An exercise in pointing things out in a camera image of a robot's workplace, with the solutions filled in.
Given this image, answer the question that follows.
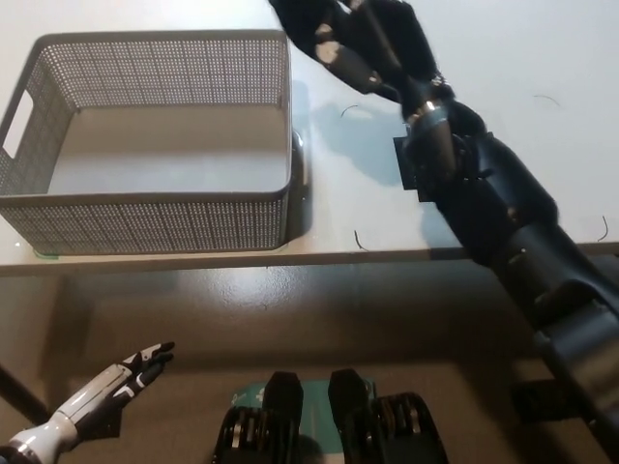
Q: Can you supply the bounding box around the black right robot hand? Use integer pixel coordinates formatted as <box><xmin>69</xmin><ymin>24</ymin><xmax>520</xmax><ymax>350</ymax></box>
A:
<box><xmin>312</xmin><ymin>0</ymin><xmax>457</xmax><ymax>118</ymax></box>

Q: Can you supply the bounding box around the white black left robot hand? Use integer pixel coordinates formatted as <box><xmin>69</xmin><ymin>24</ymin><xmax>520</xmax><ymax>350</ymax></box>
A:
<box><xmin>54</xmin><ymin>340</ymin><xmax>176</xmax><ymax>435</ymax></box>

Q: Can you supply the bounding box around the black diagonal bar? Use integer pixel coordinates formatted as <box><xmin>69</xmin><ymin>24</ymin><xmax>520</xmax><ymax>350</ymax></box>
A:
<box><xmin>0</xmin><ymin>361</ymin><xmax>50</xmax><ymax>427</ymax></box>

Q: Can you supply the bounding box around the grey perforated plastic basket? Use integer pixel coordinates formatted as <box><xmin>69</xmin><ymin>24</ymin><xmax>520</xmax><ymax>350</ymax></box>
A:
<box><xmin>0</xmin><ymin>29</ymin><xmax>296</xmax><ymax>253</ymax></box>

